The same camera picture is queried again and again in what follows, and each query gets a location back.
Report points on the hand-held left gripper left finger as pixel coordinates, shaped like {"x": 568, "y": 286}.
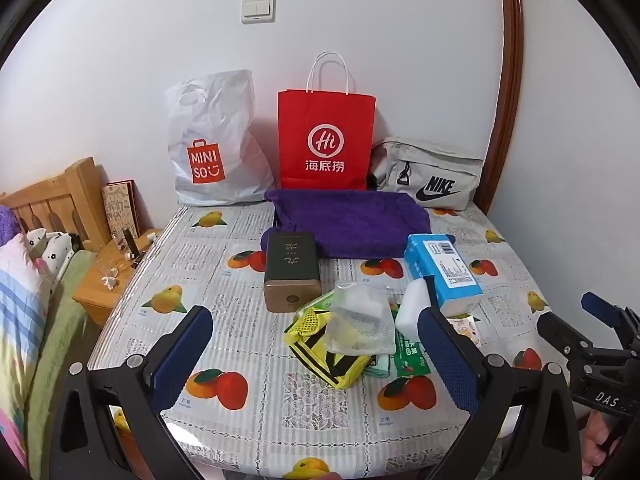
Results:
{"x": 182, "y": 350}

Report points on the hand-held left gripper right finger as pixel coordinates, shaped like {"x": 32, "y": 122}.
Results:
{"x": 445, "y": 355}

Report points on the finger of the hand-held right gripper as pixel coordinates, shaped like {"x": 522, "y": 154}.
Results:
{"x": 597, "y": 305}
{"x": 557, "y": 332}

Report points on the dark green wipes packet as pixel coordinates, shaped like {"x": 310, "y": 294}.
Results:
{"x": 410, "y": 357}

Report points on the white sponge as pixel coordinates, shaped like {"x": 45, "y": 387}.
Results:
{"x": 412, "y": 305}

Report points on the clear plastic bag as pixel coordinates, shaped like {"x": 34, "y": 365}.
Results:
{"x": 357, "y": 322}

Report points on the yellow black striped cloth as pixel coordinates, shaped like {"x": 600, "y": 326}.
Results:
{"x": 312, "y": 355}

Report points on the purple towel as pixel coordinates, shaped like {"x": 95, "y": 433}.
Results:
{"x": 350, "y": 220}

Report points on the person's right hand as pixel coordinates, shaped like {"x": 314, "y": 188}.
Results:
{"x": 597, "y": 442}

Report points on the small white lemon-print packet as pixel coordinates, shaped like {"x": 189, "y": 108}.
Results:
{"x": 467, "y": 331}

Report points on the blue tissue pack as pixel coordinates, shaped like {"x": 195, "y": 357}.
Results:
{"x": 442, "y": 275}

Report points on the fruit-print tablecloth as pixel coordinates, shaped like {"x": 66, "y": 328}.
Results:
{"x": 260, "y": 410}

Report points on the wooden nightstand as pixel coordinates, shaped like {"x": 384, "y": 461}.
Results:
{"x": 95, "y": 300}

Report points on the clear glass cup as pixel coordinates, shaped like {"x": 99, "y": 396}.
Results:
{"x": 111, "y": 272}

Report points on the dark green tin box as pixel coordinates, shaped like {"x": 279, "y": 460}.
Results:
{"x": 291, "y": 270}

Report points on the patterned book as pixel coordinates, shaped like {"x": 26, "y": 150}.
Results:
{"x": 120, "y": 207}

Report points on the striped pastel blanket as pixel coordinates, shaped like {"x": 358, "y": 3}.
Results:
{"x": 17, "y": 320}

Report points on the grey waist bag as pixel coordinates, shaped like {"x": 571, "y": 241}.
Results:
{"x": 430, "y": 170}

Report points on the wooden headboard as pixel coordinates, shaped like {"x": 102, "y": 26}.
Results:
{"x": 65, "y": 195}

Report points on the white plastic shopping bag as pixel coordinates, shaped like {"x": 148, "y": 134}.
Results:
{"x": 215, "y": 150}

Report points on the purple plush toy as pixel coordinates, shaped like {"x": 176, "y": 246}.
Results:
{"x": 9, "y": 222}

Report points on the red paper bag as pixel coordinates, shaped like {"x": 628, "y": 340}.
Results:
{"x": 325, "y": 135}

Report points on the white wall light switch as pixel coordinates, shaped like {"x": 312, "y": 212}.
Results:
{"x": 258, "y": 9}

